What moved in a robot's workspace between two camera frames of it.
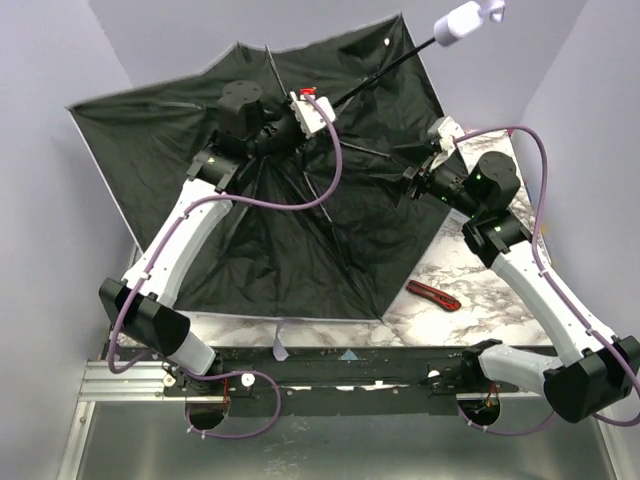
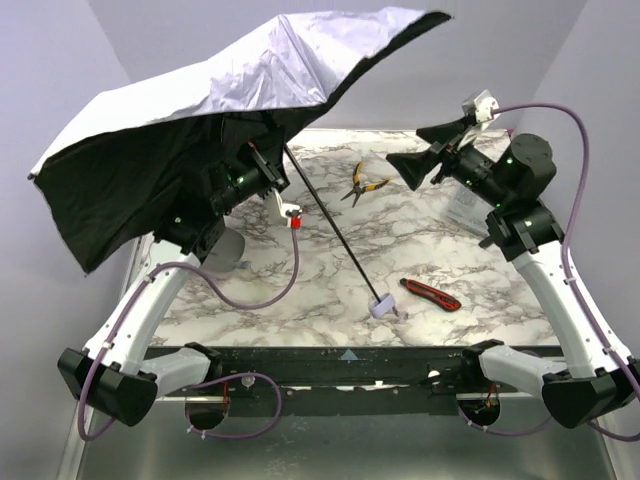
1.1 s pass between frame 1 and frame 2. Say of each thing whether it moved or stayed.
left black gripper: moved
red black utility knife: stayed
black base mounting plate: stayed
